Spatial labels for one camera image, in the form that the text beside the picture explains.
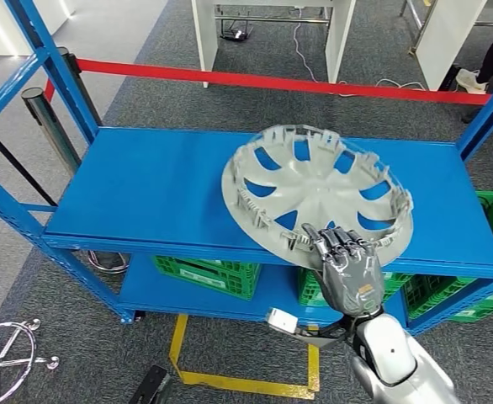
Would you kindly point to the red barrier belt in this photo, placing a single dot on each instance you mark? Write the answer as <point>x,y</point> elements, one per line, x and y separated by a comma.
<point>229,78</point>

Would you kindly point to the blue metal shelf rack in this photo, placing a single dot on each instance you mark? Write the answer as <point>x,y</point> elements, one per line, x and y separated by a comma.
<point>145,189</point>

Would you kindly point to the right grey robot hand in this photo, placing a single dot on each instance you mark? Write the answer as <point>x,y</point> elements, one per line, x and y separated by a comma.
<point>352,284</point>

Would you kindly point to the yellow floor tape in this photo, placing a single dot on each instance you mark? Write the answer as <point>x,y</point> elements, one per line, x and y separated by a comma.
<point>229,385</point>

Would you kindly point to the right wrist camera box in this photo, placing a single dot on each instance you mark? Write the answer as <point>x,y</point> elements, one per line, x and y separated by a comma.
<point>282,322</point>

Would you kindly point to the black stool with chrome base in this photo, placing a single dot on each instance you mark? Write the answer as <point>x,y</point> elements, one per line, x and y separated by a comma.
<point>53,363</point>

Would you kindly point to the grey plastic wheel cover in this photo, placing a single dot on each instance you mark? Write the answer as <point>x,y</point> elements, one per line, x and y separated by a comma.
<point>313,189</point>

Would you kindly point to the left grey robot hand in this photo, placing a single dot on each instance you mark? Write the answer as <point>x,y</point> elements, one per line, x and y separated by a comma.
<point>152,386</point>

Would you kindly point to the white desk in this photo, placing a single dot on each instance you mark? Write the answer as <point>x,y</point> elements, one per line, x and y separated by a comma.
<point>206,33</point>
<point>448,39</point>

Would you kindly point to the chrome stanchion post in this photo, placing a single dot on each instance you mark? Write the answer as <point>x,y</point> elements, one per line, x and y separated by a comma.
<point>48,124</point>
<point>89,103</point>

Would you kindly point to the black pole stand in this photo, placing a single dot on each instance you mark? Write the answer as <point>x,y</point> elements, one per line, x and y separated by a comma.
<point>18,164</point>

